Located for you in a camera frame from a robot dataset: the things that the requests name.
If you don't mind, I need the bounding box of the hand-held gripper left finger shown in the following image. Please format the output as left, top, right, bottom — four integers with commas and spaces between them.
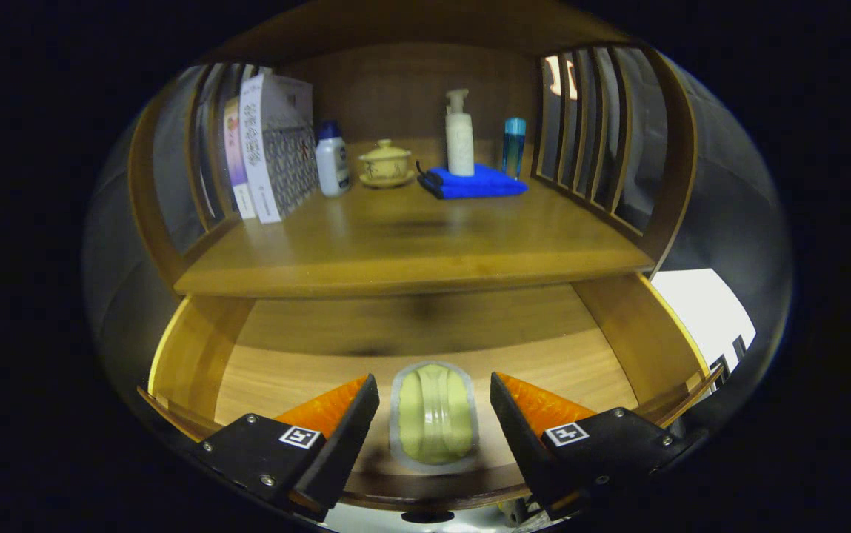
199, 374, 381, 519

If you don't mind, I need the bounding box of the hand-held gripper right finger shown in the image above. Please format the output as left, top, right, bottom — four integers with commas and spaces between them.
490, 372, 693, 519

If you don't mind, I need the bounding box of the wooden drawer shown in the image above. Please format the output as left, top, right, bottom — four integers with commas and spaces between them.
136, 272, 726, 525

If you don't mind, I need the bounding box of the green scrub brush grey sponge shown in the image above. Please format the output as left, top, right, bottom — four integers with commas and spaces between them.
390, 361, 480, 475

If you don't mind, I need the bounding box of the wooden countertop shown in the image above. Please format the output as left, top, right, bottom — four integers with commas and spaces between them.
173, 137, 655, 298

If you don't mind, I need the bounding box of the wooden cabinet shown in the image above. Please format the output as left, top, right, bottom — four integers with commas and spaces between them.
125, 0, 700, 298

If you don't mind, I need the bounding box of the blue folded cloth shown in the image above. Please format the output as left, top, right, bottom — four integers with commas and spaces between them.
416, 161, 529, 201

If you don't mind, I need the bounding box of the white bottle blue cap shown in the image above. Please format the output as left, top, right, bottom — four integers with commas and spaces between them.
315, 121, 352, 198

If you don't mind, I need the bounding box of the yellow lidded teacup with saucer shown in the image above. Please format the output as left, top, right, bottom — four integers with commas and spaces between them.
358, 138, 416, 189

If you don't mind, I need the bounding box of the white patterned book box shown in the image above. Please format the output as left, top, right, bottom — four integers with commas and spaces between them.
238, 72, 320, 224

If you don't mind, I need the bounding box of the blue clear bottle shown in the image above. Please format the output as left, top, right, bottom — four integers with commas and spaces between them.
501, 117, 527, 181

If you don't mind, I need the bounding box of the purple book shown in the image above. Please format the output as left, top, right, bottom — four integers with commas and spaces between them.
223, 96, 257, 221

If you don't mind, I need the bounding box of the black backdrop cloth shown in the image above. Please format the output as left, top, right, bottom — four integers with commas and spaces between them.
84, 44, 792, 415

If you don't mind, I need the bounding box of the white pump bottle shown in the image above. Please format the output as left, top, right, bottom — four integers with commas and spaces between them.
445, 89, 475, 177

